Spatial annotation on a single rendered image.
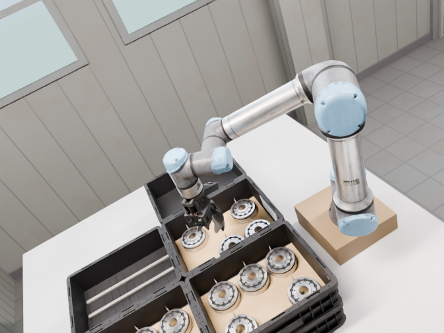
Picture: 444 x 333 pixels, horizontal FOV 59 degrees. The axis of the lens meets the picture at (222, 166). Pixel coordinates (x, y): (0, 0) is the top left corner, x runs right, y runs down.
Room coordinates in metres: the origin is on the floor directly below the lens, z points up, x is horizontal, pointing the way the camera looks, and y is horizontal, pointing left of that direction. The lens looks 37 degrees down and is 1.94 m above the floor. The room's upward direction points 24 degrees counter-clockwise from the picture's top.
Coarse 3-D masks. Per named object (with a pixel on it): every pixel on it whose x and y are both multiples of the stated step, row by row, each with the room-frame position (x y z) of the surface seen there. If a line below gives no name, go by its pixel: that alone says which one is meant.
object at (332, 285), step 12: (276, 228) 0.89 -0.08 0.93; (288, 228) 0.87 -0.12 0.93; (252, 240) 0.88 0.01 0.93; (300, 240) 0.80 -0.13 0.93; (228, 252) 0.87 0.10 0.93; (312, 252) 0.74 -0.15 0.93; (324, 264) 0.68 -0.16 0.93; (192, 276) 0.84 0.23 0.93; (324, 288) 0.61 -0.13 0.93; (336, 288) 0.61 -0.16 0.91; (192, 300) 0.75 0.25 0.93; (312, 300) 0.60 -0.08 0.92; (288, 312) 0.59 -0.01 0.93; (204, 324) 0.66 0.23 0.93; (264, 324) 0.58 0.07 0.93; (276, 324) 0.58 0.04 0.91
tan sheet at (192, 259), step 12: (228, 216) 1.13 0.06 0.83; (264, 216) 1.05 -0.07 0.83; (204, 228) 1.12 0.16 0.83; (228, 228) 1.07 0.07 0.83; (240, 228) 1.04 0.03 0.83; (180, 240) 1.11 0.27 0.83; (216, 240) 1.03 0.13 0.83; (180, 252) 1.05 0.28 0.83; (192, 252) 1.03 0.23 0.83; (204, 252) 1.00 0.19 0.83; (216, 252) 0.98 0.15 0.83; (192, 264) 0.97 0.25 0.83
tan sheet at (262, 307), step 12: (264, 264) 0.84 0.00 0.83; (300, 264) 0.79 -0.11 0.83; (288, 276) 0.76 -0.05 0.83; (300, 276) 0.74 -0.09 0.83; (312, 276) 0.73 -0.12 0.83; (276, 288) 0.74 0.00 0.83; (204, 300) 0.81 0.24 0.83; (240, 300) 0.75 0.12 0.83; (252, 300) 0.73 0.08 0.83; (264, 300) 0.72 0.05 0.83; (276, 300) 0.70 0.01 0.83; (288, 300) 0.68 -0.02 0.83; (240, 312) 0.71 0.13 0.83; (252, 312) 0.70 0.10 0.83; (264, 312) 0.68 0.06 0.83; (276, 312) 0.66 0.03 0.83; (216, 324) 0.71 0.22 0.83
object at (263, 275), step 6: (252, 264) 0.84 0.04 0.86; (258, 264) 0.83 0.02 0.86; (240, 270) 0.84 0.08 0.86; (246, 270) 0.83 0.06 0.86; (258, 270) 0.81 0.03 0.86; (264, 270) 0.80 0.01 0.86; (240, 276) 0.82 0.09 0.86; (264, 276) 0.78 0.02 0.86; (240, 282) 0.79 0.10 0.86; (246, 282) 0.78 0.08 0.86; (258, 282) 0.77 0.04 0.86; (264, 282) 0.76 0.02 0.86; (246, 288) 0.76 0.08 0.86; (252, 288) 0.75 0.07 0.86; (258, 288) 0.75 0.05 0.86
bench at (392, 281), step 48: (240, 144) 1.74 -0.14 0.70; (288, 144) 1.57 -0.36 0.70; (144, 192) 1.69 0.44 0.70; (288, 192) 1.25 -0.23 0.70; (384, 192) 1.03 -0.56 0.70; (48, 240) 1.63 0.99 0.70; (96, 240) 1.48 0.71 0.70; (384, 240) 0.83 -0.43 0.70; (432, 240) 0.75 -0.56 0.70; (48, 288) 1.30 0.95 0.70; (384, 288) 0.66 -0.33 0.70; (432, 288) 0.60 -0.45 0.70
